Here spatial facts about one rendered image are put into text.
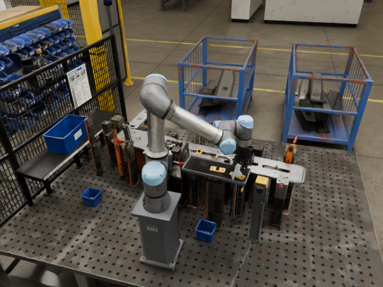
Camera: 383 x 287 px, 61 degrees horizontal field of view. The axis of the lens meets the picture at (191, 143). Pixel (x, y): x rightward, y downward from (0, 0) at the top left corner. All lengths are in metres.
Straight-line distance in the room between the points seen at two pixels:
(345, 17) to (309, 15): 0.89
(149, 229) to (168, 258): 0.24
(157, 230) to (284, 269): 0.75
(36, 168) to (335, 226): 1.95
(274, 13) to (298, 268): 8.36
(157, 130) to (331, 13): 8.57
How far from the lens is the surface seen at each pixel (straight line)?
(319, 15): 9.82
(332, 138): 4.18
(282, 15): 9.79
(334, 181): 2.67
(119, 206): 2.35
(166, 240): 1.81
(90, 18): 2.81
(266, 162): 2.21
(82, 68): 2.68
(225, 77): 4.70
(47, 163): 2.33
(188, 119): 1.41
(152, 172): 1.58
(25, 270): 3.14
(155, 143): 1.63
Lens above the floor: 2.31
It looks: 34 degrees down
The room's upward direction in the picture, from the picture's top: 1 degrees counter-clockwise
